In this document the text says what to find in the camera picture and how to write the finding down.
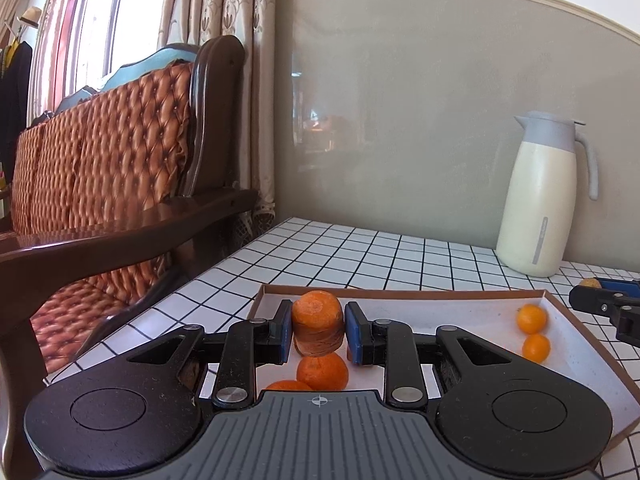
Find wooden sofa orange tufted cushion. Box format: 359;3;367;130
0;35;259;480

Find beige embroidered curtain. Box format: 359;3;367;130
30;0;277;248

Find cream thermos jug grey lid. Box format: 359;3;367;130
496;111;599;278

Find hanging dark clothes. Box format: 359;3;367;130
0;37;33;183

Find orange mandarin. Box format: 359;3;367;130
296;352;350;392
263;380;314;393
522;334;551;364
516;304;549;335

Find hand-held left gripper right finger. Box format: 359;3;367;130
344;301;511;407

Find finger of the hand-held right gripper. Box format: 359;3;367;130
569;285;640;317
597;277;640;294

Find brown cardboard tray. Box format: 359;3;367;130
247;284;640;461

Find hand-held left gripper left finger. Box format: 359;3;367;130
127;300;294;408

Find carrot stub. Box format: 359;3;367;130
291;290;346;358

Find window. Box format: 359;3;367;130
47;0;176;98

